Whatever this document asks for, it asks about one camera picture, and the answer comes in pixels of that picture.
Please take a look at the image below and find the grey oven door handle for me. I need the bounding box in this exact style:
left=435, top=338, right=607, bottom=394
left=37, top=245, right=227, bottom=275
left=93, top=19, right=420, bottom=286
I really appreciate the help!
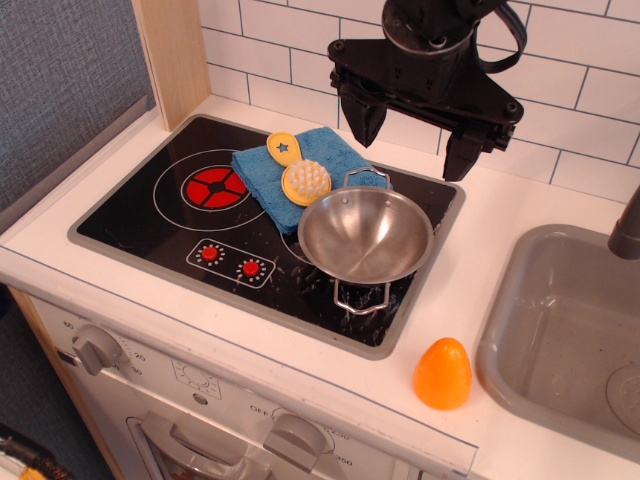
left=141, top=412, right=247, bottom=478

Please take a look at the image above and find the white toy oven front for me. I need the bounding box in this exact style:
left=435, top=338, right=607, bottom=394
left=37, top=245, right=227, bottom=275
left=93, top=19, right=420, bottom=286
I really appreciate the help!
left=34, top=300, right=477, bottom=479

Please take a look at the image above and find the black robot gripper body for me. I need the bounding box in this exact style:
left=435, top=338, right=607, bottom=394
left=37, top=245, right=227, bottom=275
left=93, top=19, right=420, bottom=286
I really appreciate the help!
left=328, top=39, right=524, bottom=151

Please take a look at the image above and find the black toy stovetop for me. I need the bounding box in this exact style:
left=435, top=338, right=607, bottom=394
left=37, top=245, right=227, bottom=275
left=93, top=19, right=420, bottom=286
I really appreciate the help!
left=67, top=113, right=467, bottom=361

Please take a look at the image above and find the blue folded cloth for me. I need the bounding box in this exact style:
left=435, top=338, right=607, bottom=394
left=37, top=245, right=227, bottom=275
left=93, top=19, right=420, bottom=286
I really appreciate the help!
left=232, top=127, right=387, bottom=234

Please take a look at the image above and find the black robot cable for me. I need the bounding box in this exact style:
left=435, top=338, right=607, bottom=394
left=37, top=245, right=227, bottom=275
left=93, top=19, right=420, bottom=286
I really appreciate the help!
left=474, top=0, right=527, bottom=75

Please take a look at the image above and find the grey oven knob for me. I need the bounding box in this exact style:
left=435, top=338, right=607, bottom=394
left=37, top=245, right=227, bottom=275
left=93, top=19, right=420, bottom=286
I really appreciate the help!
left=263, top=414, right=327, bottom=473

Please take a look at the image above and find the yellow scrub brush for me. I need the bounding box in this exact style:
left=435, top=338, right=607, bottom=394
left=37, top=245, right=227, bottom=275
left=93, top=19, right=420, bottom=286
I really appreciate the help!
left=266, top=132, right=332, bottom=207

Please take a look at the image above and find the grey toy faucet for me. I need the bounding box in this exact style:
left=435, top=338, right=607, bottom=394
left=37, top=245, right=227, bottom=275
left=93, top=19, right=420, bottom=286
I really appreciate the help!
left=608, top=187, right=640, bottom=260

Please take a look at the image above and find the grey toy sink basin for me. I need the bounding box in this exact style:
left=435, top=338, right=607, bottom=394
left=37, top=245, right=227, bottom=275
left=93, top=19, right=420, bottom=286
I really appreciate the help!
left=476, top=224, right=639, bottom=462

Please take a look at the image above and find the orange plastic carrot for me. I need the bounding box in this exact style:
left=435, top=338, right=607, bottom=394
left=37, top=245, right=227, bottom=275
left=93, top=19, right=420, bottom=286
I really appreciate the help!
left=413, top=338, right=472, bottom=410

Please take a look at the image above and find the grey timer knob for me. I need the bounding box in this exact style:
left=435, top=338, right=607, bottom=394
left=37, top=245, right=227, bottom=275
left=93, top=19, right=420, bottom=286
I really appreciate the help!
left=72, top=325, right=123, bottom=376

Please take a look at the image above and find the red stove knob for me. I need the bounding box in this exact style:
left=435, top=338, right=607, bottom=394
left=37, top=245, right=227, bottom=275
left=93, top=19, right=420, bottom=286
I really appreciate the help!
left=242, top=260, right=262, bottom=278
left=201, top=245, right=220, bottom=262

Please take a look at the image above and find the red stove knob left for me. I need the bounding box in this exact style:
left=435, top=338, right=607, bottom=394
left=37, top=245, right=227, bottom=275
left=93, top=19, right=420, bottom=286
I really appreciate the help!
left=201, top=245, right=220, bottom=262

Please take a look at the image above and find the light wooden post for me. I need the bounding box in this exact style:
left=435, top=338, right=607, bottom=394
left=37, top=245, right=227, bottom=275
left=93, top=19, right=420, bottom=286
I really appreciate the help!
left=132, top=0, right=210, bottom=131

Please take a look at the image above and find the silver metal colander bowl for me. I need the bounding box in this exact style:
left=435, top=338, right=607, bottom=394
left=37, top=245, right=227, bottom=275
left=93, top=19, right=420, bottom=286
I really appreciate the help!
left=298, top=167, right=434, bottom=315

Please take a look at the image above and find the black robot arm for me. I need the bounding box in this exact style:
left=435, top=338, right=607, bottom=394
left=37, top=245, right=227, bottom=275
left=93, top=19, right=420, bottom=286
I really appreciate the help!
left=328, top=0, right=527, bottom=182

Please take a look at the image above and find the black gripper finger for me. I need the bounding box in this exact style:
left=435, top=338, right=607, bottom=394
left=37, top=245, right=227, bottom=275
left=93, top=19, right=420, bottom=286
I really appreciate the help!
left=443, top=127, right=490, bottom=181
left=341, top=96, right=387, bottom=147

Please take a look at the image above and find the red stove knob right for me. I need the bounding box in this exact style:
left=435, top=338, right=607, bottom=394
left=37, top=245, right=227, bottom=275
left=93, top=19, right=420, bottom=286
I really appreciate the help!
left=242, top=260, right=262, bottom=278

